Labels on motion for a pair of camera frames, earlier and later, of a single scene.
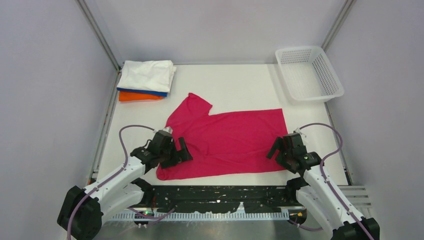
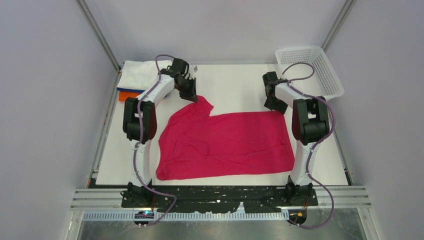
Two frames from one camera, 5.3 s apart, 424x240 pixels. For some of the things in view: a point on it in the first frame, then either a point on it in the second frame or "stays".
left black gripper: (179, 156) to (192, 95)
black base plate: (214, 199) stays
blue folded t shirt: (154, 93) stays
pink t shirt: (225, 143) stays
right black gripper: (279, 144) to (281, 108)
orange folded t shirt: (128, 96) stays
